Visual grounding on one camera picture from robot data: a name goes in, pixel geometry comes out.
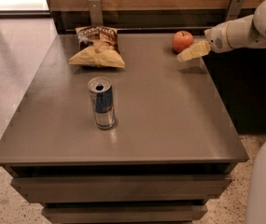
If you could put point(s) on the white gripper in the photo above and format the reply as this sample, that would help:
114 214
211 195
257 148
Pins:
216 39

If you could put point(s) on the red apple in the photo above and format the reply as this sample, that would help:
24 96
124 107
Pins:
181 40

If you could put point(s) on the blue silver redbull can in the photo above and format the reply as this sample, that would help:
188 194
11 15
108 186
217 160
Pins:
101 94

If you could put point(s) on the yellow brown chip bag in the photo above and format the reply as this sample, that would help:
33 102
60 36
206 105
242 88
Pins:
98 47

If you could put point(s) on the upper grey drawer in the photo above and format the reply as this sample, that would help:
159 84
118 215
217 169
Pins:
122 188

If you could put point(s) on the grey drawer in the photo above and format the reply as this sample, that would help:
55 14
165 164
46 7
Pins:
122 188
125 214

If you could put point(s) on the lower grey drawer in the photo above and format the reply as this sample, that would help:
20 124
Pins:
125 214

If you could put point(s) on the right metal wall bracket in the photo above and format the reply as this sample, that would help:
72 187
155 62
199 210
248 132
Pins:
234 9

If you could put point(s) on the metal wall bracket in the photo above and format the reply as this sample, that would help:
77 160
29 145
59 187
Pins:
96 13
234 9

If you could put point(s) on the left metal wall bracket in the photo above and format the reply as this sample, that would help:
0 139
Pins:
96 13

